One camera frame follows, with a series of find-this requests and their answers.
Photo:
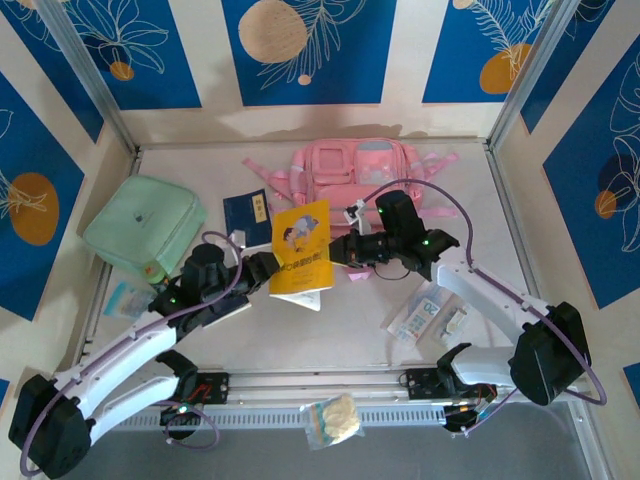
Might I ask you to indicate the yellow book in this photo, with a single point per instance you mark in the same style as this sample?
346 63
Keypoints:
302 250

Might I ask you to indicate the thin dark blue book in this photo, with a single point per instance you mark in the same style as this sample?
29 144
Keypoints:
247 217

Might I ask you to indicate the pink backpack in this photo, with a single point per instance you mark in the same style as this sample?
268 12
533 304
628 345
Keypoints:
340 165

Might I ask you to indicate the clear pen pack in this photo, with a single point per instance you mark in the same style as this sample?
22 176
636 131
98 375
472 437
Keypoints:
417 317

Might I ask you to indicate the small clear eraser pack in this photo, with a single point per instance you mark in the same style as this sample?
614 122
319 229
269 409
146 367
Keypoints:
456 322

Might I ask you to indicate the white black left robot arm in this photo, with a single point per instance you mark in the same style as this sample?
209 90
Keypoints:
125 345

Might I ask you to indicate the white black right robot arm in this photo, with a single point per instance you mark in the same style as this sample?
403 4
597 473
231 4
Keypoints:
500 295

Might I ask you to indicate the green item with orange label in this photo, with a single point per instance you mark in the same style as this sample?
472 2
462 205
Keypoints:
152 272

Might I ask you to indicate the light blue packet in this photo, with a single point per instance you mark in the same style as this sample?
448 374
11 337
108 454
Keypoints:
125 300

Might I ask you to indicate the mint green zip pouch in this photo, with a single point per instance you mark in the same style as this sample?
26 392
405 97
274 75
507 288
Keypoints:
140 215

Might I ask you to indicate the small black circuit board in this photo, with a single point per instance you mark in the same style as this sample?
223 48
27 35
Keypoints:
180 414
467 415

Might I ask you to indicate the clear bag of white items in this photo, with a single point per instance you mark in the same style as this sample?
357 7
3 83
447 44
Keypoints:
335 417

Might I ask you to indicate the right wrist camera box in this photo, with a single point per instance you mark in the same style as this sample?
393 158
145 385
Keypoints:
355 212

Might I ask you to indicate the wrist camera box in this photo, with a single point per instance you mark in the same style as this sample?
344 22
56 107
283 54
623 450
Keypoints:
355 212
236 236

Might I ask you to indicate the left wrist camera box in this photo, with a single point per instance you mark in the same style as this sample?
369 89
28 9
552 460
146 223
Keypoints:
236 236

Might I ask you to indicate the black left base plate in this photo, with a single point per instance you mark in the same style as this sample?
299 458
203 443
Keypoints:
215 387

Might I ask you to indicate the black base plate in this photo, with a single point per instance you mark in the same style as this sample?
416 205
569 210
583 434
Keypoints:
215 387
422 385

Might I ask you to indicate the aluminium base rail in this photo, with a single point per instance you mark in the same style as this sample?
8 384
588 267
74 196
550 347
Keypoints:
320 382

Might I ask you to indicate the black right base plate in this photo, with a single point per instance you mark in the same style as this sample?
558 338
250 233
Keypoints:
422 385

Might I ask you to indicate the aluminium frame post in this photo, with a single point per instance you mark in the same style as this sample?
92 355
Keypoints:
87 75
532 75

